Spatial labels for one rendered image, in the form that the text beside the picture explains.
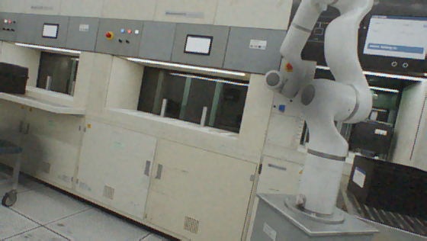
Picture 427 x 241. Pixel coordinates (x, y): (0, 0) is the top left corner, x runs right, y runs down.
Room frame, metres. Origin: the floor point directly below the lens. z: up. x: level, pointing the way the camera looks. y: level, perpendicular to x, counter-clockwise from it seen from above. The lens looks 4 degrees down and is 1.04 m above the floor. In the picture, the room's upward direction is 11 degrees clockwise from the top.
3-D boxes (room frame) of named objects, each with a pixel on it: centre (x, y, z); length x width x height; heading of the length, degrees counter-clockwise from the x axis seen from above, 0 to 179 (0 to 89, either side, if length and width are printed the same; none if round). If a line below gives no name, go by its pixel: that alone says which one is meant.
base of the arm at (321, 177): (0.85, -0.38, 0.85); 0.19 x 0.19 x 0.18
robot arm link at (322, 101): (0.84, -0.35, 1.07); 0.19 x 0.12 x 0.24; 108
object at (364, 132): (1.78, -1.05, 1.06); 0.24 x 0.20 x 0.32; 68
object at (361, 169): (1.13, -0.82, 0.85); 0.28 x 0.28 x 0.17; 78
